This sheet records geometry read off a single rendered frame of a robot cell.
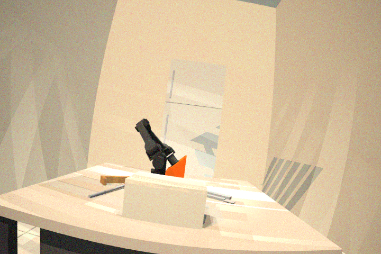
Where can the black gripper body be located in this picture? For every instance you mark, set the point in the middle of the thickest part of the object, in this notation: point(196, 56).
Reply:
point(161, 171)

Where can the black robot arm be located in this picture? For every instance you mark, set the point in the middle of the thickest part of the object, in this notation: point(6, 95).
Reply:
point(155, 149)

